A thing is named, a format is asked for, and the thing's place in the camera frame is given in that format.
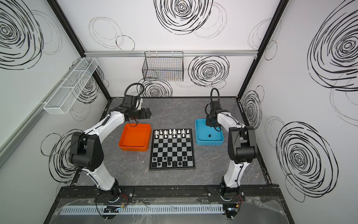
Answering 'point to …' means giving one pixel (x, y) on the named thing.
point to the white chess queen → (170, 132)
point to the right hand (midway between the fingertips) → (209, 122)
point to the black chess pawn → (209, 136)
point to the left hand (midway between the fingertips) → (146, 112)
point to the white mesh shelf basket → (63, 99)
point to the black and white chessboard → (172, 149)
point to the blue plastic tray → (206, 135)
